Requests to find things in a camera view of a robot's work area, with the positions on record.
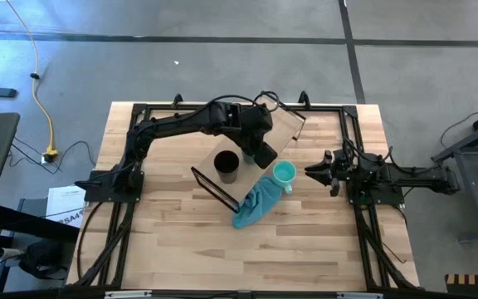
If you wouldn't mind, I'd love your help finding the blue cloth towel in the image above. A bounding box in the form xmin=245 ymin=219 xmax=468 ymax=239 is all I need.
xmin=232 ymin=174 xmax=284 ymax=230

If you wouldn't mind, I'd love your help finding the mint green mug with handle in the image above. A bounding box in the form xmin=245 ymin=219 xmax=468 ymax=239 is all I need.
xmin=271 ymin=159 xmax=297 ymax=195

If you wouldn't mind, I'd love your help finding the silver metal bracket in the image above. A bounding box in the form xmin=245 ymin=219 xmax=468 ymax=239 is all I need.
xmin=337 ymin=292 xmax=383 ymax=299
xmin=105 ymin=290 xmax=153 ymax=299

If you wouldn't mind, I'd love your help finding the orange black striped object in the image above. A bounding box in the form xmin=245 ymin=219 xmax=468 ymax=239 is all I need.
xmin=444 ymin=273 xmax=478 ymax=299

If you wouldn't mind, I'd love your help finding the black bag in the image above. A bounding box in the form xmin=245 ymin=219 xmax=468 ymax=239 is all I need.
xmin=17 ymin=239 xmax=69 ymax=280

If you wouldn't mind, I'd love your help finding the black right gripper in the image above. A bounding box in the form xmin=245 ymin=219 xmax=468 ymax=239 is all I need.
xmin=304 ymin=147 xmax=350 ymax=198

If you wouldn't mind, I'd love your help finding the black aluminium rig frame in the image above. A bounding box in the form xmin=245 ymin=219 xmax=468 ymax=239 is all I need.
xmin=66 ymin=90 xmax=422 ymax=292

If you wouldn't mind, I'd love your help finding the yellow extension cable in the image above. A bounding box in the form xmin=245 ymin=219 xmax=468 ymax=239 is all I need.
xmin=5 ymin=0 xmax=61 ymax=164

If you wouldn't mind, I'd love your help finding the grey metal table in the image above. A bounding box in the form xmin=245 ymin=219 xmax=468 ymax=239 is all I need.
xmin=432 ymin=103 xmax=478 ymax=243

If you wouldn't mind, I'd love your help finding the tall black cup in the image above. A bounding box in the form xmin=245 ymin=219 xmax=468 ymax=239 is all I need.
xmin=213 ymin=149 xmax=241 ymax=185

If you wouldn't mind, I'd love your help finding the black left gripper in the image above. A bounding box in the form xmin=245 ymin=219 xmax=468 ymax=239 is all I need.
xmin=238 ymin=106 xmax=279 ymax=169

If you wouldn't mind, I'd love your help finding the white printed paper sheet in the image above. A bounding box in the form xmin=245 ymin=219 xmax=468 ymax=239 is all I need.
xmin=46 ymin=185 xmax=87 ymax=228

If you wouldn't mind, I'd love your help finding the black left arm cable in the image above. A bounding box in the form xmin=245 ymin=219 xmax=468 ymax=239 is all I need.
xmin=253 ymin=90 xmax=281 ymax=113

